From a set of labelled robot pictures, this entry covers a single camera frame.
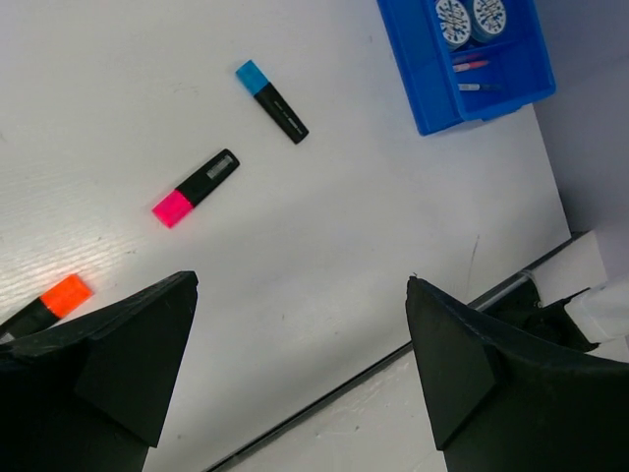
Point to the blue compartment tray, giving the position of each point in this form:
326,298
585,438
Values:
463,61

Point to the thin purple pen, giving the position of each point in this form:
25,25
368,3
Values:
475,87

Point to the blue black highlighter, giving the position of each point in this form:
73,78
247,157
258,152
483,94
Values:
271,101

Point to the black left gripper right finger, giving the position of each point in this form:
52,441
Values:
502,399

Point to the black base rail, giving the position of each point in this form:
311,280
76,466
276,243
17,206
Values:
393,416

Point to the orange black highlighter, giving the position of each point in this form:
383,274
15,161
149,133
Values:
47,309

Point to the pink black highlighter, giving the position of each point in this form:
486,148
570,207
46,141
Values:
192,191

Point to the thin orange pen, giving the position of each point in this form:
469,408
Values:
469,66

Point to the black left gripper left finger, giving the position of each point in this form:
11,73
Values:
92,394

